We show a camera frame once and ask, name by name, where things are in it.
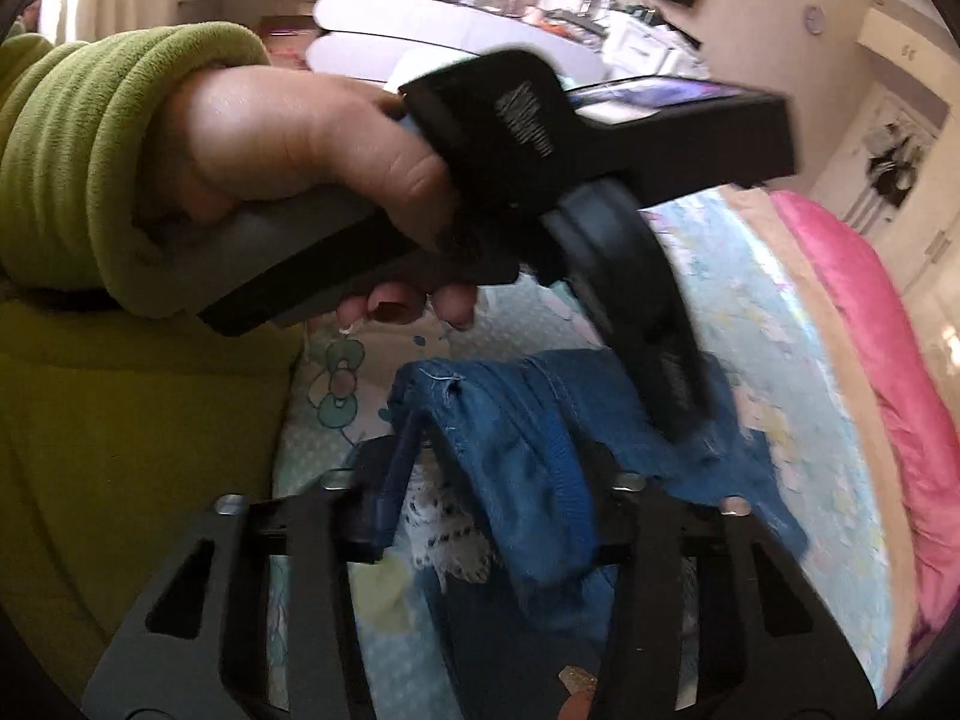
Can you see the pink quilt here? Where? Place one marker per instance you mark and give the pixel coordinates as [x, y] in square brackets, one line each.
[885, 360]

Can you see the white storage box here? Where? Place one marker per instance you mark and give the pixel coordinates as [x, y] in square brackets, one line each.
[649, 45]

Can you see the round purple wall hook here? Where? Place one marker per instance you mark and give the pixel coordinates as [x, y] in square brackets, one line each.
[814, 17]

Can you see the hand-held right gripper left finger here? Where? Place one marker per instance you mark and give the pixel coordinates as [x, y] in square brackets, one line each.
[391, 499]

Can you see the white wardrobe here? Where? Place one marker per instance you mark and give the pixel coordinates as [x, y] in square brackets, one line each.
[911, 90]

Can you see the person's left hand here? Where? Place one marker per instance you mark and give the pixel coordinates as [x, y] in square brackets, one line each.
[300, 142]

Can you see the cartoon cat printed bedsheet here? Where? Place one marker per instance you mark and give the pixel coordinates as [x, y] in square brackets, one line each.
[780, 390]

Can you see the person's left forearm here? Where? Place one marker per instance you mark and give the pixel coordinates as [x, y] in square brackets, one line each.
[90, 165]

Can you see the blue denim jeans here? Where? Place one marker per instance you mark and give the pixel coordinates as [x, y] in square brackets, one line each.
[525, 465]

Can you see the hanging black and white bags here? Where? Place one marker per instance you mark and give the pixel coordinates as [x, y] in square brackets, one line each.
[896, 161]

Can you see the person's green fleece top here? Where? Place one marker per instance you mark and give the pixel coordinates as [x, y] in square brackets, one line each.
[135, 465]

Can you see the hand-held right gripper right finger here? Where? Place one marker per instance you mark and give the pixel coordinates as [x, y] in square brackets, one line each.
[649, 540]

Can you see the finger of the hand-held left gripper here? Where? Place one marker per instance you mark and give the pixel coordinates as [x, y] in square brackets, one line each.
[667, 345]

